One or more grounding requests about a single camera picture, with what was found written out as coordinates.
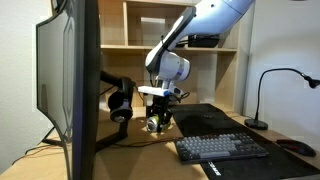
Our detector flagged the black red computer mouse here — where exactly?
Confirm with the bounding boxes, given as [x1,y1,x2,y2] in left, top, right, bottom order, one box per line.
[276,139,316,157]

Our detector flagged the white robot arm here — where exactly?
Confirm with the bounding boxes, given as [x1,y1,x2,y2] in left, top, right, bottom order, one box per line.
[138,0,255,132]

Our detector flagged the wooden shelf unit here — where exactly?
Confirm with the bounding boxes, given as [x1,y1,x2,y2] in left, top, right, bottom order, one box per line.
[98,0,252,113]

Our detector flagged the black desk mat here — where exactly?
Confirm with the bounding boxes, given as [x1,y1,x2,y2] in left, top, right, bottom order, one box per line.
[171,104,320,180]

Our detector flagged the black box on shelf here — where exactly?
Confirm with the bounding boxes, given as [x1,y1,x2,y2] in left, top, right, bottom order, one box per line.
[188,35,220,48]

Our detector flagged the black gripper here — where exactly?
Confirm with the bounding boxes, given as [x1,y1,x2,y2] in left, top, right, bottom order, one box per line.
[146,96,172,124]

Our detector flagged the black mechanical keyboard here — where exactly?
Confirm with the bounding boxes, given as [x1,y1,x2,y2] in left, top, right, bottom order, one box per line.
[174,133,268,163]

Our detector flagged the black keyboard cable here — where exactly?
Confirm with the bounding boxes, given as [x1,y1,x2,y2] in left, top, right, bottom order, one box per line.
[96,135,184,149]

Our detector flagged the black headphones on stand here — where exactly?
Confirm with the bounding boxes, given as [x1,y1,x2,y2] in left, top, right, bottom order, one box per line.
[100,71,135,138]

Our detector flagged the black desk lamp base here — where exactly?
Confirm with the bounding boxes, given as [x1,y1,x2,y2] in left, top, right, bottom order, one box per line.
[244,68,320,130]

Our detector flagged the black computer monitor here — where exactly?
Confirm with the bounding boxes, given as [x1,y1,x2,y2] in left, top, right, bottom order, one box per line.
[36,0,100,180]

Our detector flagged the yellow soda can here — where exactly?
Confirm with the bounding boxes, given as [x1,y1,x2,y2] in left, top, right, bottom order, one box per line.
[146,116,171,133]

